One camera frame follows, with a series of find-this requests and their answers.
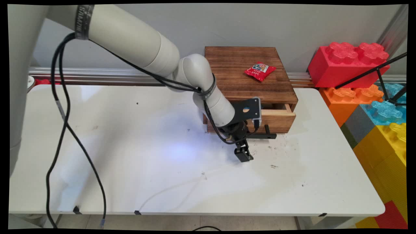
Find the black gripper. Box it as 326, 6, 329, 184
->
218, 120, 258, 162

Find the wooden drawer with black handle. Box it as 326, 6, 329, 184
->
203, 103, 296, 140

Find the red snack packet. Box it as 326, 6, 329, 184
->
244, 62, 277, 82

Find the brown wooden drawer cabinet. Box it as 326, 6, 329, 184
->
204, 46, 299, 112

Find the orange toy brick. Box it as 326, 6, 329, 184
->
318, 84, 384, 128

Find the grey toy brick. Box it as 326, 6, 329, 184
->
340, 105, 376, 149

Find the large red toy brick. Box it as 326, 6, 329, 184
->
307, 42, 390, 89

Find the large yellow toy brick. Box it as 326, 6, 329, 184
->
353, 123, 408, 225

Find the black tripod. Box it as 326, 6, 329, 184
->
335, 52, 407, 106

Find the blue toy brick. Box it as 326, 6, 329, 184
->
359, 83, 407, 126

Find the small red toy brick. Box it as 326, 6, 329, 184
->
374, 201, 408, 229

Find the slanted aluminium profile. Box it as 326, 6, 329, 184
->
377, 5, 408, 56

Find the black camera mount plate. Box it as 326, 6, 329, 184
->
231, 98, 260, 124

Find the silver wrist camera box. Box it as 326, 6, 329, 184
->
252, 97, 262, 125

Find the black velcro cable strap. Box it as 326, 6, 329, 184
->
75, 5, 95, 40
195, 74, 217, 100

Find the horizontal aluminium rail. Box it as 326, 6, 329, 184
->
29, 67, 407, 88

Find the black cable with grey sleeve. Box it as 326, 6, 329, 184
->
50, 32, 238, 228

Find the black camera cable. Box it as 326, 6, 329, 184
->
45, 32, 260, 225

